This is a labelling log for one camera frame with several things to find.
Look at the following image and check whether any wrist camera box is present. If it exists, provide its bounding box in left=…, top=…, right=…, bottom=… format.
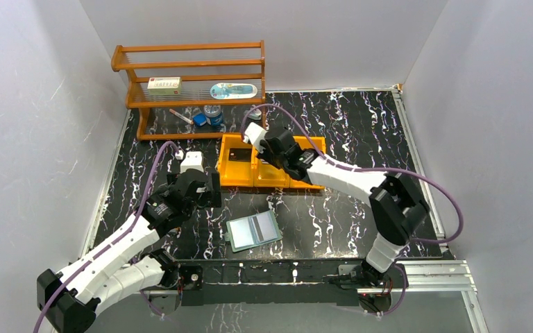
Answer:
left=242, top=123, right=267, bottom=153
left=180, top=151, right=205, bottom=173

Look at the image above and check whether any blue white jar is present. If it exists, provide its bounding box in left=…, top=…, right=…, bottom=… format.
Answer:
left=203, top=105, right=223, bottom=127

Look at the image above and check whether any yellow three-compartment bin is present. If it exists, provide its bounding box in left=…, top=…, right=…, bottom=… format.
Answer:
left=217, top=134, right=325, bottom=190

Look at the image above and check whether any orange wooden shelf rack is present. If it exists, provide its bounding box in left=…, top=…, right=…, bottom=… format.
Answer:
left=111, top=40, right=266, bottom=141

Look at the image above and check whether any black VIP card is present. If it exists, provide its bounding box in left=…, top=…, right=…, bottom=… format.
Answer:
left=228, top=148, right=253, bottom=162

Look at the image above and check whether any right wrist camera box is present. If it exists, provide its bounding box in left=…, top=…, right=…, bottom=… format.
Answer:
left=242, top=123, right=267, bottom=153

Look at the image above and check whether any white red box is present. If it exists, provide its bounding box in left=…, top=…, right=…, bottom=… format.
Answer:
left=147, top=77, right=182, bottom=96

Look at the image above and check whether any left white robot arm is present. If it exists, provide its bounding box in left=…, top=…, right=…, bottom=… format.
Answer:
left=37, top=169, right=222, bottom=332

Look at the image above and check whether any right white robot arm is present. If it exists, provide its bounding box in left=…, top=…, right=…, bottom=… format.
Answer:
left=244, top=123, right=430, bottom=274

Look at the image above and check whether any green card holder wallet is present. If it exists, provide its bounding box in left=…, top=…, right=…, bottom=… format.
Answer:
left=225, top=210, right=282, bottom=253

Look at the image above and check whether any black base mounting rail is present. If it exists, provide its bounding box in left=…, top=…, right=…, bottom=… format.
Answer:
left=135, top=258, right=410, bottom=308

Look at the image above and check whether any white marker pen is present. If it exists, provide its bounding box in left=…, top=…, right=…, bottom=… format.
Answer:
left=169, top=109, right=194, bottom=124

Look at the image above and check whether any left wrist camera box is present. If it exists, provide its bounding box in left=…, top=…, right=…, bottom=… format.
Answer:
left=180, top=151, right=205, bottom=173

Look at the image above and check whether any blue blister pack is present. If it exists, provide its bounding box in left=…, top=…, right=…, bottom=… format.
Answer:
left=210, top=83, right=258, bottom=100

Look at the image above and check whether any small blue block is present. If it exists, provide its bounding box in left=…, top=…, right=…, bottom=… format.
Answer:
left=192, top=113, right=207, bottom=127

